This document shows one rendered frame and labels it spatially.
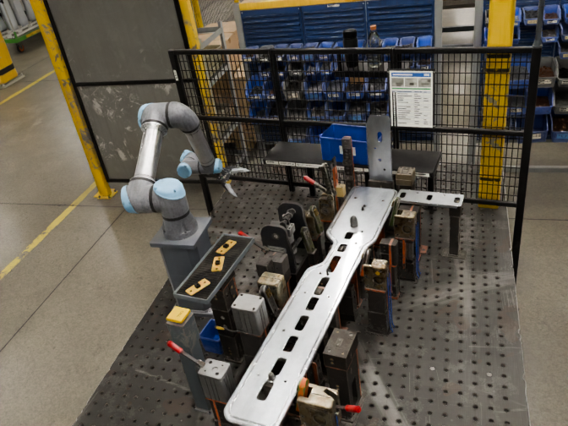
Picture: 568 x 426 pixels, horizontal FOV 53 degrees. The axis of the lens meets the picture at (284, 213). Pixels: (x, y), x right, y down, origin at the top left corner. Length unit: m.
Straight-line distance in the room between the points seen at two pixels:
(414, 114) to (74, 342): 2.46
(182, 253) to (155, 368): 0.48
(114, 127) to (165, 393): 3.00
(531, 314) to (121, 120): 3.34
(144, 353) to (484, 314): 1.42
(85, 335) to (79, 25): 2.29
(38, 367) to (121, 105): 2.13
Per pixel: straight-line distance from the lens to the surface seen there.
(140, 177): 2.40
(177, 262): 2.44
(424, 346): 2.33
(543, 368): 3.27
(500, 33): 2.73
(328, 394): 1.75
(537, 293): 3.69
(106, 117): 4.92
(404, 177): 2.69
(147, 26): 4.40
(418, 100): 2.85
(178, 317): 1.91
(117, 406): 2.38
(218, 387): 1.86
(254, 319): 1.95
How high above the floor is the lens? 2.39
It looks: 32 degrees down
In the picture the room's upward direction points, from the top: 9 degrees counter-clockwise
